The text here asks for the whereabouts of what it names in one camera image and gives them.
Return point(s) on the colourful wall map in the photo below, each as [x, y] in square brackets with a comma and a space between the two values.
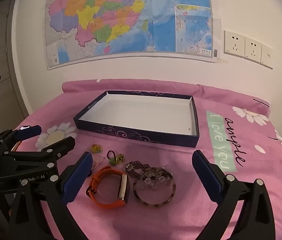
[131, 17]

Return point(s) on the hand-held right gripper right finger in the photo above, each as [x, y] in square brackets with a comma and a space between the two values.
[208, 177]

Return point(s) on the tortoiseshell bangle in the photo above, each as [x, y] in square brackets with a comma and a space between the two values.
[153, 203]

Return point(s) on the white wall switch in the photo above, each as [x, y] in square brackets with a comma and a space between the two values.
[267, 56]

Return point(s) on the dark purple shallow box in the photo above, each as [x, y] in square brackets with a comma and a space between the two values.
[143, 115]

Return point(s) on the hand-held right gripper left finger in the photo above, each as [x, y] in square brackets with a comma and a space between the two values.
[77, 177]

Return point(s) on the pink floral bedsheet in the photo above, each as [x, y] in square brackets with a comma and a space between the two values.
[156, 220]

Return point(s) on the white wall socket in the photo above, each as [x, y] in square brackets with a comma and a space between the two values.
[252, 50]
[234, 43]

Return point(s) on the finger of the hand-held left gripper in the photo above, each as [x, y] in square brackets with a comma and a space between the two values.
[61, 147]
[28, 131]

